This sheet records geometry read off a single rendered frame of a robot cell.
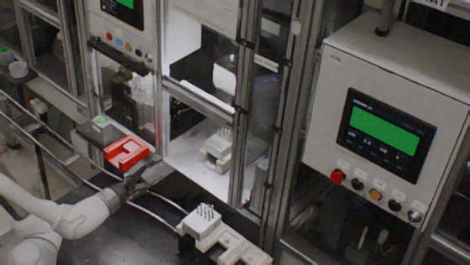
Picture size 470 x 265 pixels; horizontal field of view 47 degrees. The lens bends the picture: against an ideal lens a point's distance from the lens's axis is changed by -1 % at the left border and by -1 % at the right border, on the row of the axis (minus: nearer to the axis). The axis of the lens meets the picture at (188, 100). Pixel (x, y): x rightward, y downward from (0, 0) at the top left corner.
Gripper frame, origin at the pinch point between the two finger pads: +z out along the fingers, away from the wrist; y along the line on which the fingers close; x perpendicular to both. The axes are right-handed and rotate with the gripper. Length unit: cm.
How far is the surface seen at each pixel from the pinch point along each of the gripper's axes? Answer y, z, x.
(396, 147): 47, 18, -76
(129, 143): -17.3, 15.0, 33.1
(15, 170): -112, 11, 152
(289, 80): 49, 21, -39
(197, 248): -28.2, 0.6, -22.1
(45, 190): -75, -2, 88
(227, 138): -9.2, 40.7, -1.5
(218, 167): -17.8, 31.9, -4.9
